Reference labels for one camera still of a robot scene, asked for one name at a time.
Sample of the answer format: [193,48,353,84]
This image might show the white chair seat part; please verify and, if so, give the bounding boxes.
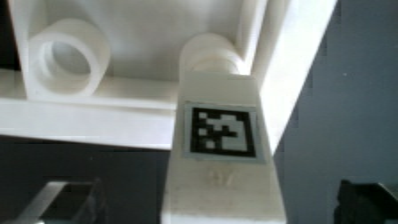
[7,0,278,104]

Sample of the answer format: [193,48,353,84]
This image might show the white chair leg with tag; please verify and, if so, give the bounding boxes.
[161,33,287,224]

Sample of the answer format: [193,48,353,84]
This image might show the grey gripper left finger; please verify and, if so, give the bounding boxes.
[10,181,104,224]

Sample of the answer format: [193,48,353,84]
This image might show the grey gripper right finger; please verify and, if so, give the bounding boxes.
[335,180,398,224]

